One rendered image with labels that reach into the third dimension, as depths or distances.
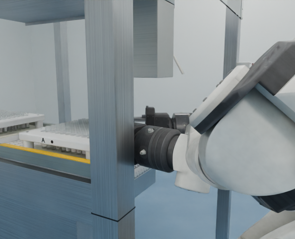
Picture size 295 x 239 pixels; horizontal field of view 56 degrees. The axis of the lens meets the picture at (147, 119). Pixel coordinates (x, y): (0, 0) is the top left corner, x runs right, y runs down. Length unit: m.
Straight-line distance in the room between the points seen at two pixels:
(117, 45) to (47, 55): 4.76
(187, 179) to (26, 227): 0.56
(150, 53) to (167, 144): 0.29
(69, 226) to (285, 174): 0.61
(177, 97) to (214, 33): 1.03
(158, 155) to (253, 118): 0.30
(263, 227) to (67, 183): 0.45
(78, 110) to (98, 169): 4.39
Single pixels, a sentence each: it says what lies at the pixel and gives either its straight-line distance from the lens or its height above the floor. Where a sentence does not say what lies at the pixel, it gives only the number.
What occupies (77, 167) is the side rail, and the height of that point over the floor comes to 0.85.
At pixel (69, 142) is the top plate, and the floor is 0.90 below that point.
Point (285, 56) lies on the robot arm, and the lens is 0.24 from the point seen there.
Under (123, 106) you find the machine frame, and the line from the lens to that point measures 0.48.
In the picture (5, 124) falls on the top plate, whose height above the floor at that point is 0.89.
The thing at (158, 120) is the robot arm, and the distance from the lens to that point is 0.74.
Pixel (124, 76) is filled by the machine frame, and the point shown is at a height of 1.05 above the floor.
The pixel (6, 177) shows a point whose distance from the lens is 0.83.
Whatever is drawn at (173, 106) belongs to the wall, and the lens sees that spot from 4.15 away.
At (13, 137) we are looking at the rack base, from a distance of 1.01.
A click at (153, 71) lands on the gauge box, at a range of 0.73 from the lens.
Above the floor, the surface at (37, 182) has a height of 0.79.
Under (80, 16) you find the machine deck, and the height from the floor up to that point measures 1.24.
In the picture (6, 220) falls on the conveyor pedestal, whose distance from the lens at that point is 0.99.
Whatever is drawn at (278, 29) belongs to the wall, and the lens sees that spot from 4.01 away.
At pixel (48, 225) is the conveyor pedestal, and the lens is 0.84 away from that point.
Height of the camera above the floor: 1.06
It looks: 10 degrees down
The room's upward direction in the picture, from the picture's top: straight up
